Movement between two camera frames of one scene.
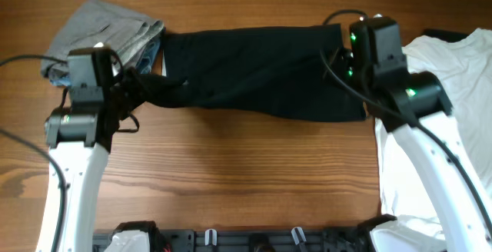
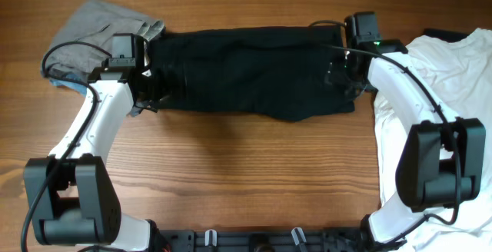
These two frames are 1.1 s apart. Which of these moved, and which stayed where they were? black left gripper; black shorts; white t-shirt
Moved: black left gripper
Stayed: black shorts; white t-shirt
